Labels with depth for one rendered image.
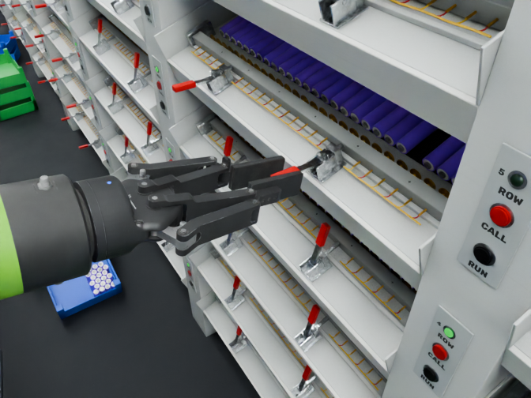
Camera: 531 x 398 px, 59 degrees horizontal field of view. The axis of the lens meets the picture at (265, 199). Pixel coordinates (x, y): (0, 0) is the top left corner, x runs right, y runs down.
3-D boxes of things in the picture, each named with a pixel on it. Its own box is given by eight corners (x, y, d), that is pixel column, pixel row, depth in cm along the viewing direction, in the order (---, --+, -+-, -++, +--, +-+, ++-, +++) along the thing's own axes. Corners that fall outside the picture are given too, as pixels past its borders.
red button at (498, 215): (504, 230, 35) (511, 215, 34) (486, 219, 36) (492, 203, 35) (512, 226, 35) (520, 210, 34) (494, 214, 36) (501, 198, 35)
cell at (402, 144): (431, 115, 57) (392, 145, 56) (436, 109, 55) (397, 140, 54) (441, 126, 57) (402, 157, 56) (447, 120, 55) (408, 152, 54)
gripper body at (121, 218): (70, 228, 47) (158, 208, 51) (98, 283, 41) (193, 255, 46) (64, 163, 42) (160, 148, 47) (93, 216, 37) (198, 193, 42)
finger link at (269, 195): (237, 193, 48) (252, 210, 46) (276, 184, 51) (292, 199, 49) (235, 205, 49) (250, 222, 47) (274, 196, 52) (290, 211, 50)
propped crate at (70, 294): (122, 291, 155) (121, 283, 148) (61, 320, 147) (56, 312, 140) (88, 219, 165) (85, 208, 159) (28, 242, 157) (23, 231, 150)
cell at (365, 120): (407, 105, 60) (370, 133, 59) (397, 99, 61) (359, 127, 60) (406, 95, 59) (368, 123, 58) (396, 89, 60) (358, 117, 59)
